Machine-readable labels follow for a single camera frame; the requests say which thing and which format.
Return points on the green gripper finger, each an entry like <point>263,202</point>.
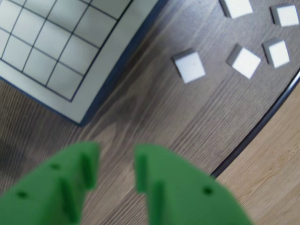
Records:
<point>42,192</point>
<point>187,199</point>

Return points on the white cube stone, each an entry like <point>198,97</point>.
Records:
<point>245,63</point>
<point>277,55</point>
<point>191,68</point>
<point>287,15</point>
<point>237,7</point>

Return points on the white grid go board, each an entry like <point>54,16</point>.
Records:
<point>58,47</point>

